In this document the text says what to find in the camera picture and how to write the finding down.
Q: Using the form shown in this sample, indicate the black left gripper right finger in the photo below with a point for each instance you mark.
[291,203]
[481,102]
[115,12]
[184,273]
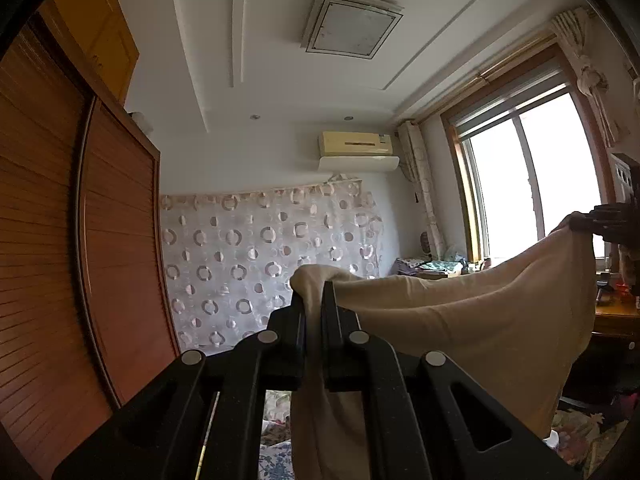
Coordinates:
[339,356]

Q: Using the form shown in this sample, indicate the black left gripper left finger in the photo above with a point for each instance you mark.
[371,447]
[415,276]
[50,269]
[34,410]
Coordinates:
[286,356]

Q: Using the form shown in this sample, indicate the beige t-shirt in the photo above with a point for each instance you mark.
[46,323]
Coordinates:
[516,329]

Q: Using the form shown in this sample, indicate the wooden bedside cabinet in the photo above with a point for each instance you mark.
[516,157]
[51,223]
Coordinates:
[617,309]

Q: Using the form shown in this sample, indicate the blue floral white bedsheet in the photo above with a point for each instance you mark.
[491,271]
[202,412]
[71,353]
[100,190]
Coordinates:
[275,455]

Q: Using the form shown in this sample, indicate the brown wooden wardrobe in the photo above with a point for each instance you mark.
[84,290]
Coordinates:
[84,313]

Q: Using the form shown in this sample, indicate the floral drape right of window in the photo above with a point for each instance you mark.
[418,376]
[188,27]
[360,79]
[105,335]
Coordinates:
[573,27]

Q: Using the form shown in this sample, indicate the floral drape of window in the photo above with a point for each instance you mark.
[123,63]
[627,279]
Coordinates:
[418,169]
[573,27]

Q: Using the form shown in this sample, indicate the floral drape left of window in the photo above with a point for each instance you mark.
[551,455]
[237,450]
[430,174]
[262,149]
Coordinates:
[418,169]

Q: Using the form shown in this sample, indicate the square ceiling light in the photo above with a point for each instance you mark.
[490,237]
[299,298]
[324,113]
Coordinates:
[350,28]

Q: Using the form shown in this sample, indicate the window with wooden frame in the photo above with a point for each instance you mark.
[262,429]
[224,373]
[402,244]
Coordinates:
[527,151]

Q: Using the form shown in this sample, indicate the beige wall air conditioner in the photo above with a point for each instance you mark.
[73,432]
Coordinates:
[343,152]

